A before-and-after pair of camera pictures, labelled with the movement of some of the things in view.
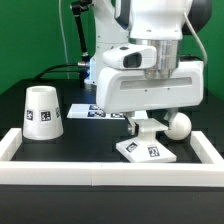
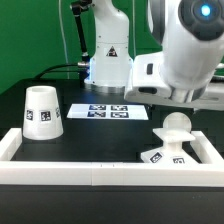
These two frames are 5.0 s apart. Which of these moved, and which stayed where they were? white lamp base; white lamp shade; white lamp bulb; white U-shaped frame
Moved: white lamp base
Stayed: white lamp shade; white lamp bulb; white U-shaped frame
